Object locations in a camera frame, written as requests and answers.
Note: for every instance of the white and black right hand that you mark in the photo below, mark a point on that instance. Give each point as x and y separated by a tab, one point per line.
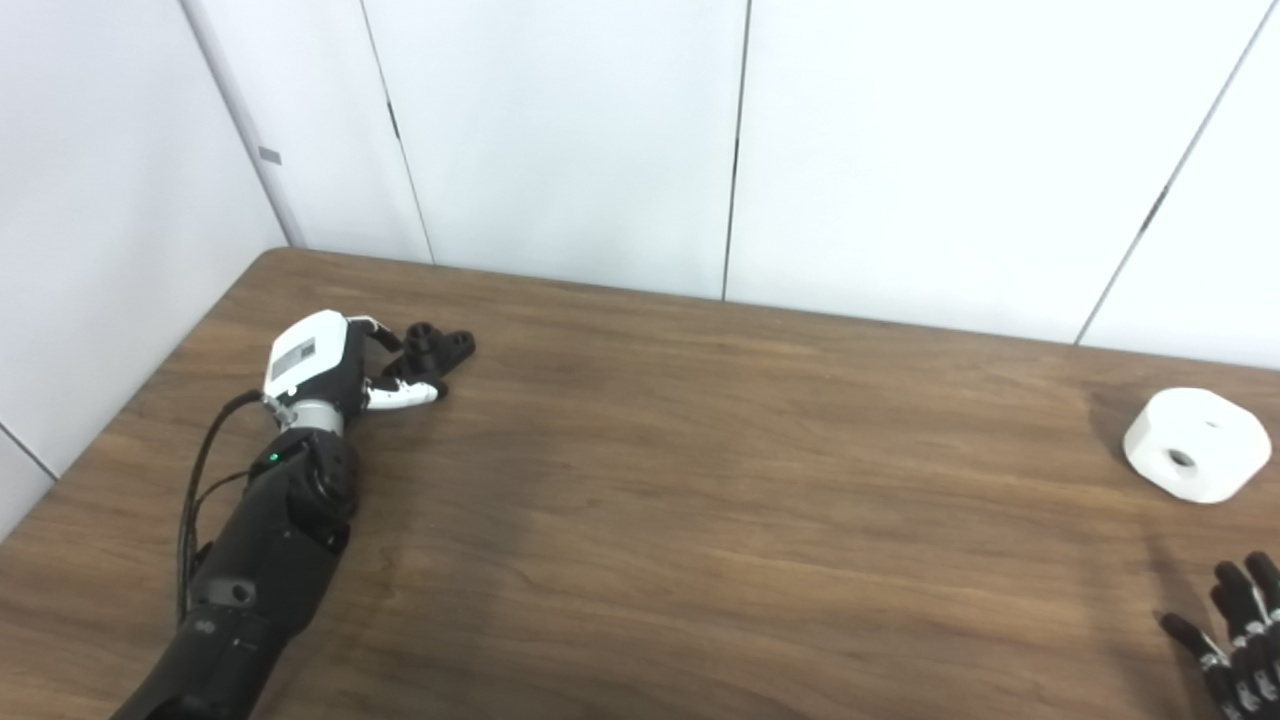
1250	650

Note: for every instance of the white and black left hand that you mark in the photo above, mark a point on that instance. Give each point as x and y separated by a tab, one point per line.
305	355

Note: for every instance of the black flanged holder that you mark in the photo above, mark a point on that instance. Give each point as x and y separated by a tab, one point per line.
430	350

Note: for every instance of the round white piece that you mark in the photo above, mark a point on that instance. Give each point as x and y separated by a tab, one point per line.
1200	425

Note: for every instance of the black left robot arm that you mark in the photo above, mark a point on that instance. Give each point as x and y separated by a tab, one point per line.
265	570

